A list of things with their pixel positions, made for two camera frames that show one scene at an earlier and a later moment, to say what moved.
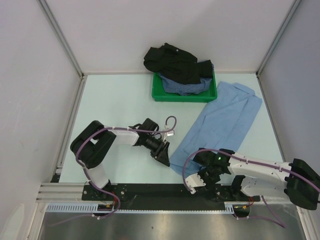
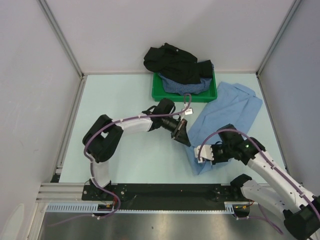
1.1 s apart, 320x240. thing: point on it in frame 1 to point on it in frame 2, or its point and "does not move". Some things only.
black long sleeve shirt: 171,62 does not move
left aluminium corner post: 67,48 does not move
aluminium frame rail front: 59,193 does not move
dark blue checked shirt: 185,89 does not move
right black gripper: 208,184 to 216,160
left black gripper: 160,153 to 181,135
